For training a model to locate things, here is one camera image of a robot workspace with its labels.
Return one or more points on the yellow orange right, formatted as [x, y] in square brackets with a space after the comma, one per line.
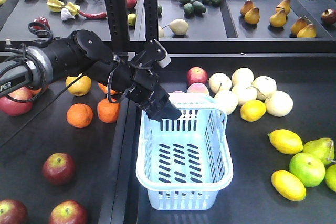
[81, 87]

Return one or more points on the dark red apple back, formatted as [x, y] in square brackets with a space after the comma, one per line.
[59, 168]

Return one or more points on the red apple in right bin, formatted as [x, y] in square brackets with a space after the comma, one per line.
[196, 75]

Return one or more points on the white garlic bulb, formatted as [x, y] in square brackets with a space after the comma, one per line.
[66, 15]

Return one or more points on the pink red apple middle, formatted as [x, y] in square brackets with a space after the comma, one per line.
[14, 108]

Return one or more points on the small orange right lower left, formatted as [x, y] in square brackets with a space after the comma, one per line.
[79, 115]

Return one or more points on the yellow lemon by pears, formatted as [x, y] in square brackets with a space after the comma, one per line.
[252, 110]

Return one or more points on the green apple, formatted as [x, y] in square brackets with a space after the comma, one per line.
[308, 169]

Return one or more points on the yellow starfruit left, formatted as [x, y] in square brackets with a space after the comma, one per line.
[55, 5]

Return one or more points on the black upright post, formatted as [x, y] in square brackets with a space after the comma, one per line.
[118, 24]
[151, 22]

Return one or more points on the red bell pepper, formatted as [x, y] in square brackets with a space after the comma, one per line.
[42, 20]

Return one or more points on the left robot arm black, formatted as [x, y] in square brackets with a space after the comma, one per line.
[49, 59]

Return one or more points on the green pear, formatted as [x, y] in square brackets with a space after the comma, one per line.
[322, 148]

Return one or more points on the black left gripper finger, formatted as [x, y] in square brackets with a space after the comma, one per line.
[158, 115]
[174, 112]

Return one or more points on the dark red apple front right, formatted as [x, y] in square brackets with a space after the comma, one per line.
[69, 211]

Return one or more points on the dark red apple front left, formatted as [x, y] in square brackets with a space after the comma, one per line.
[13, 211]

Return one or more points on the yellow lemon lower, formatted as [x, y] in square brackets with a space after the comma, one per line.
[288, 185]

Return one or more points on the dark red apple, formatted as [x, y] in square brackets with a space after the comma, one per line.
[59, 168]
[13, 211]
[69, 211]

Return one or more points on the light blue plastic basket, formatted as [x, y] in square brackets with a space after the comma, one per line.
[184, 163]

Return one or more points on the yellow lemon upper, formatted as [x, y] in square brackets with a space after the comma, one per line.
[286, 141]

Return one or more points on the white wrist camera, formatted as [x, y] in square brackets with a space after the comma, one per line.
[165, 61]

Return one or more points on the yellow starfruit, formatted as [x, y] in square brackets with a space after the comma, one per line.
[55, 5]
[73, 8]

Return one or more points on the red chili pepper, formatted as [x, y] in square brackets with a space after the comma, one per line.
[96, 16]

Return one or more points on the pink peach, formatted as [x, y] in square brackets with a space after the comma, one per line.
[198, 88]

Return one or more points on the yellow starfruit right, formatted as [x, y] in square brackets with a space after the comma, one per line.
[73, 8]

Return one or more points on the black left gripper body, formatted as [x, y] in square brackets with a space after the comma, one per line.
[147, 93]

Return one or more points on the black upright post left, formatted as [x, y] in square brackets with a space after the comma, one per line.
[118, 24]

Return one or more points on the small orange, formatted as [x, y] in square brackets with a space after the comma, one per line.
[79, 115]
[108, 112]

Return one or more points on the black upright post right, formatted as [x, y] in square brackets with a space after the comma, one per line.
[151, 22]

